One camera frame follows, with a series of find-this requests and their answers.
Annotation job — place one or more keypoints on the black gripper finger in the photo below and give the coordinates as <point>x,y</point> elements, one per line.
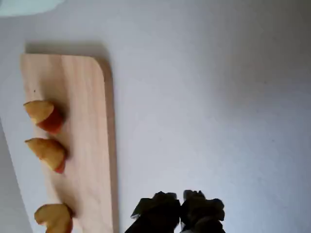
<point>158,213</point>
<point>201,216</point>

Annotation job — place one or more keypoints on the wooden cutting board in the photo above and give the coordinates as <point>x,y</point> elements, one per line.
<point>90,145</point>

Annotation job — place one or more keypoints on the yellow apple slice red skin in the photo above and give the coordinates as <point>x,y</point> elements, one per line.
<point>45,115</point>
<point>57,218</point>
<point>48,153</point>

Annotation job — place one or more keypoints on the white bowl with butterfly print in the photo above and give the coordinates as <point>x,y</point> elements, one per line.
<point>24,6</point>

